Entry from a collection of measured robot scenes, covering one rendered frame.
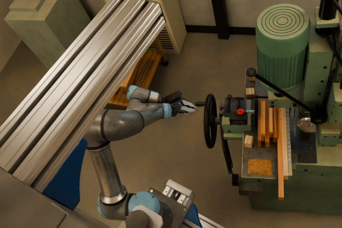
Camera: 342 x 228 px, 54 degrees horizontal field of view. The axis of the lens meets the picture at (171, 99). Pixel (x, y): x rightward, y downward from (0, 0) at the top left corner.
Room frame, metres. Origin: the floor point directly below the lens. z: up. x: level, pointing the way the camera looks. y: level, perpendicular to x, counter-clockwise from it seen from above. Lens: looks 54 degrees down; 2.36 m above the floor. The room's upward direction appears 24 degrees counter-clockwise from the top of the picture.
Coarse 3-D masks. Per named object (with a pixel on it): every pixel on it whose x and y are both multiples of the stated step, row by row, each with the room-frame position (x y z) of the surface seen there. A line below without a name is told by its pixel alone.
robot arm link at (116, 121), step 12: (144, 108) 0.83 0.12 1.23; (156, 108) 0.86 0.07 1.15; (168, 108) 0.89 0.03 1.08; (108, 120) 0.71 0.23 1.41; (120, 120) 0.71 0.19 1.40; (132, 120) 0.71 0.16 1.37; (144, 120) 0.73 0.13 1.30; (156, 120) 0.82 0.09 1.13; (108, 132) 0.68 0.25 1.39; (120, 132) 0.67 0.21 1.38; (132, 132) 0.68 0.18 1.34
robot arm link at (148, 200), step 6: (138, 192) 0.58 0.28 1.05; (144, 192) 0.57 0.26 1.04; (132, 198) 0.57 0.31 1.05; (138, 198) 0.56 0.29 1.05; (144, 198) 0.55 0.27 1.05; (150, 198) 0.54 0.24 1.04; (156, 198) 0.55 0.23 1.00; (126, 204) 0.56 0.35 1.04; (132, 204) 0.55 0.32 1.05; (138, 204) 0.54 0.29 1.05; (144, 204) 0.53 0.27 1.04; (150, 204) 0.52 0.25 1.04; (156, 204) 0.51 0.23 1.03; (126, 210) 0.54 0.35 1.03; (132, 210) 0.52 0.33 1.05; (156, 210) 0.49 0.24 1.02; (162, 210) 0.51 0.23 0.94; (162, 216) 0.49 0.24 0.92
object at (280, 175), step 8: (280, 112) 0.71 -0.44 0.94; (280, 120) 0.67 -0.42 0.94; (280, 128) 0.64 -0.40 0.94; (280, 136) 0.60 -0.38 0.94; (280, 144) 0.57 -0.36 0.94; (280, 152) 0.53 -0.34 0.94; (280, 160) 0.50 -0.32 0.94; (280, 168) 0.47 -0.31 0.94; (280, 176) 0.44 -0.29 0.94; (280, 184) 0.41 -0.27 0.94; (280, 192) 0.38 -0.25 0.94
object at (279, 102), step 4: (268, 92) 0.76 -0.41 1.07; (272, 92) 0.75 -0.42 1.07; (288, 92) 0.72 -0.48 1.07; (292, 92) 0.71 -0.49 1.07; (296, 92) 0.70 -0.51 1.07; (268, 96) 0.74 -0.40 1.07; (272, 96) 0.73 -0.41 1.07; (284, 96) 0.71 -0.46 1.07; (292, 96) 0.69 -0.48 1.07; (296, 96) 0.68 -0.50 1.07; (300, 96) 0.67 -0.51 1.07; (268, 100) 0.72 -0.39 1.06; (272, 100) 0.71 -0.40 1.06; (276, 100) 0.71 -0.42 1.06; (280, 100) 0.70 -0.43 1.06; (284, 100) 0.69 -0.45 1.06; (288, 100) 0.68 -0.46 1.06; (300, 100) 0.66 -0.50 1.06; (268, 104) 0.72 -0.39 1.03; (272, 104) 0.71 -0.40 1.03; (276, 104) 0.71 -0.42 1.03; (280, 104) 0.70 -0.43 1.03; (284, 104) 0.69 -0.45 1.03; (288, 104) 0.68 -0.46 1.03
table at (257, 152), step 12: (252, 84) 0.94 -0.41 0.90; (252, 108) 0.81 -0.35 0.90; (252, 120) 0.75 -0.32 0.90; (252, 132) 0.69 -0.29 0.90; (252, 144) 0.64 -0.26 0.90; (264, 144) 0.61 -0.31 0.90; (276, 144) 0.59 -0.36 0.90; (252, 156) 0.58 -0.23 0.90; (264, 156) 0.56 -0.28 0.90; (276, 156) 0.54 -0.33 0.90; (276, 168) 0.49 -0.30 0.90; (252, 180) 0.49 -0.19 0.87; (264, 180) 0.47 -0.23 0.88; (276, 180) 0.45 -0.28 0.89; (288, 180) 0.42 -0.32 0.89
